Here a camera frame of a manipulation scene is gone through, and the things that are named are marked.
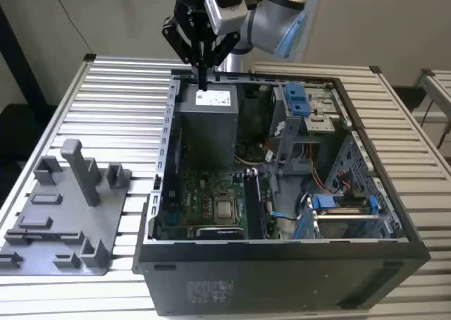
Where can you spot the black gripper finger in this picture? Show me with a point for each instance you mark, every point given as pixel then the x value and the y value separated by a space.
pixel 225 47
pixel 181 43

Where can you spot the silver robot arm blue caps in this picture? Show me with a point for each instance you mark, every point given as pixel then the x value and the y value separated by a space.
pixel 267 31

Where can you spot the blue drive carrier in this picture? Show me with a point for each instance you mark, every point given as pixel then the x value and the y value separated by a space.
pixel 296 98

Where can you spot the grey power supply unit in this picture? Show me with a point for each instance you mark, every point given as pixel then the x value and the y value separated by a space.
pixel 208 133

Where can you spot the black table corner cap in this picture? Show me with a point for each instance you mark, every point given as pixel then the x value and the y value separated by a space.
pixel 89 57
pixel 375 69

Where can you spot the grey metal drive cage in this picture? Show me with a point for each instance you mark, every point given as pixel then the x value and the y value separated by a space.
pixel 292 136

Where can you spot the green motherboard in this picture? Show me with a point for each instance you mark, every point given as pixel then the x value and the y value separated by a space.
pixel 194 200

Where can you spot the black stand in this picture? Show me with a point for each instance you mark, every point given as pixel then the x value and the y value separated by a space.
pixel 17 52

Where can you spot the silver CPU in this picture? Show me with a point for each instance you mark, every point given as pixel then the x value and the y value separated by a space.
pixel 225 211

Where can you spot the black graphics card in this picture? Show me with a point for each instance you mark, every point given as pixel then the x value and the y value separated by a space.
pixel 220 232

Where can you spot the hard disk in blue carrier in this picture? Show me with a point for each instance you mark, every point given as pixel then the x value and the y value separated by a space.
pixel 338 214

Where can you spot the metal slat side table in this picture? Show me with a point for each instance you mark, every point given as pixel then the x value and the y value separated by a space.
pixel 435 87

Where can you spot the grey plastic parts rack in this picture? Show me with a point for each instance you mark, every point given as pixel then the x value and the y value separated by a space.
pixel 63 221

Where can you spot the black open PC case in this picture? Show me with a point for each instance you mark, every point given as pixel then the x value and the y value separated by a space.
pixel 282 284

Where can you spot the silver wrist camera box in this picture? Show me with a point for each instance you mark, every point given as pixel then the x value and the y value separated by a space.
pixel 225 15

